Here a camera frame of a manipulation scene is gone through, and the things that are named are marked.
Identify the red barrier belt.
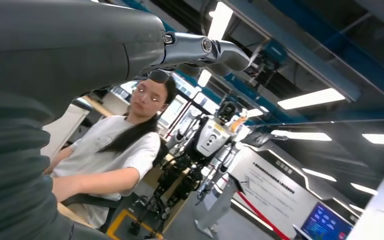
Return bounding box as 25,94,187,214
235,191,291,240

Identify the white black humanoid robot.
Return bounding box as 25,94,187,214
129,100,248,239

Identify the grey kiosk stand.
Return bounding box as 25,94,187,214
193,177,246,240

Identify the orange hoist strap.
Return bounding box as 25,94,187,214
230,115,249,134

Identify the blue display screen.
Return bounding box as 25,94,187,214
298,202,356,240

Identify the seated person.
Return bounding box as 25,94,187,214
43,74,179,230

